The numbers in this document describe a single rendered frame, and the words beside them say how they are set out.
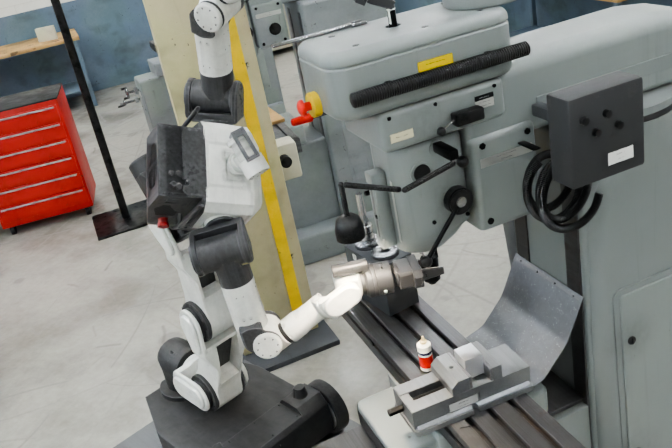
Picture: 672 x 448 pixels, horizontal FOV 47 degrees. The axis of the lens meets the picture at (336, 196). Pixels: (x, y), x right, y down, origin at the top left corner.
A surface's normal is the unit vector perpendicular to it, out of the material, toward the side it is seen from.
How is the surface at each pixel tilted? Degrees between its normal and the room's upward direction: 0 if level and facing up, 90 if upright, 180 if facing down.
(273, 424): 0
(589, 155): 90
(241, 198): 58
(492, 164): 90
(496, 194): 90
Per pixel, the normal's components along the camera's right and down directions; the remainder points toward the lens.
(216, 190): 0.47, -0.33
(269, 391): -0.18, -0.90
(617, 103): 0.37, 0.32
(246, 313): 0.11, 0.38
